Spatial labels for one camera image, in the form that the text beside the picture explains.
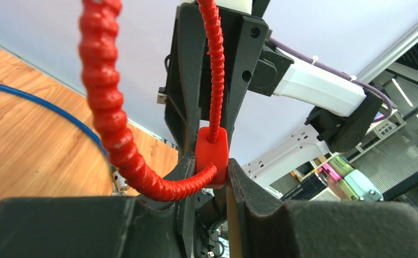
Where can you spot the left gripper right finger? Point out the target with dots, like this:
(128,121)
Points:
(261,225)

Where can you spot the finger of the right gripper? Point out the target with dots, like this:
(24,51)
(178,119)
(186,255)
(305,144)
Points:
(185,107)
(244,37)

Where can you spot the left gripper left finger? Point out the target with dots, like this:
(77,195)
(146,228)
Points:
(97,226)

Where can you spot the red cable lock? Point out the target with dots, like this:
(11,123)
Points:
(98,54)

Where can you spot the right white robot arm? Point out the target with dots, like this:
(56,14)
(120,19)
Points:
(342,112)

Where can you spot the colourful background boxes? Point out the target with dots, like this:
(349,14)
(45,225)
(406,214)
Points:
(335,180)

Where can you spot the aluminium frame rails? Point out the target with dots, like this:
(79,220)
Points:
(400,47)

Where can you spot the blue cable lock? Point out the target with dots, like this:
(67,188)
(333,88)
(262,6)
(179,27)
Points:
(61,112)

